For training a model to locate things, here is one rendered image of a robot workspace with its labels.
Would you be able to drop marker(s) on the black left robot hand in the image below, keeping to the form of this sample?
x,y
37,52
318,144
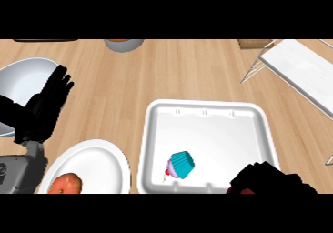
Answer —
x,y
41,109

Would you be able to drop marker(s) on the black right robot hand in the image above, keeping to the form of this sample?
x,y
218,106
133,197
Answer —
x,y
271,182

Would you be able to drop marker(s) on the red tomato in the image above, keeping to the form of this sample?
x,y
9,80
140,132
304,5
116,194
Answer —
x,y
246,191

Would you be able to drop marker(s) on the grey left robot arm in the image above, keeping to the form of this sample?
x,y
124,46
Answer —
x,y
19,173

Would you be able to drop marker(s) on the white foam tray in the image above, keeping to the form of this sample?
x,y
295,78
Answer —
x,y
209,133

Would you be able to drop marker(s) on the white bowl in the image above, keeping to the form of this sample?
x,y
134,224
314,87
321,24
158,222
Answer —
x,y
19,79

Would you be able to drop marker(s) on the teal cupcake with pink frosting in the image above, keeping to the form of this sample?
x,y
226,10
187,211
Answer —
x,y
181,164

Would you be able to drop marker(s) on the white round plate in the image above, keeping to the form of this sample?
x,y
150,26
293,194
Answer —
x,y
94,164

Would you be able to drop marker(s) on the dark flat appliance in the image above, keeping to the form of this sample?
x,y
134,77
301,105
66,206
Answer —
x,y
44,40

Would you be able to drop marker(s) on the orange-red apple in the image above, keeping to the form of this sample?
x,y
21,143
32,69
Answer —
x,y
66,184

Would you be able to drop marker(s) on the grey pot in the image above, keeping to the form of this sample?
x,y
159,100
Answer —
x,y
124,45

